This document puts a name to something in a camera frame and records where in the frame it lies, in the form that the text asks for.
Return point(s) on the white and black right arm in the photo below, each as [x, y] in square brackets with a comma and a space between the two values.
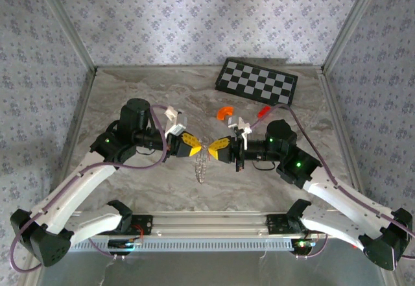
[343, 198]

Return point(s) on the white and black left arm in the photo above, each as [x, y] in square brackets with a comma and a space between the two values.
[81, 185]

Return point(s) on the small red block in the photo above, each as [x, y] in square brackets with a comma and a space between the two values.
[264, 111]

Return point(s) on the orange curved block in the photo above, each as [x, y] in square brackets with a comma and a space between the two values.
[223, 113]

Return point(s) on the black and white checkerboard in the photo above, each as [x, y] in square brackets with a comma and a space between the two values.
[256, 83]

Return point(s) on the small controller board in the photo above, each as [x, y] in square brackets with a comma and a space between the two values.
[303, 244]
[124, 244]

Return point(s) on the sheet metal shelf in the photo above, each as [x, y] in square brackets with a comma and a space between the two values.
[207, 269]

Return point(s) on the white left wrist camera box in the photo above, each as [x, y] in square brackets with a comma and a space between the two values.
[176, 125]

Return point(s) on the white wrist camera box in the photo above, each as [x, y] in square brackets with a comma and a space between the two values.
[176, 125]
[233, 124]

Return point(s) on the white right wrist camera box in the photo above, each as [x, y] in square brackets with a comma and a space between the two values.
[233, 124]

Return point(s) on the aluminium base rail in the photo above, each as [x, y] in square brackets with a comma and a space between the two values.
[207, 222]

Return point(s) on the aluminium frame post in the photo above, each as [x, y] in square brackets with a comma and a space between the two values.
[67, 23]
[350, 23]

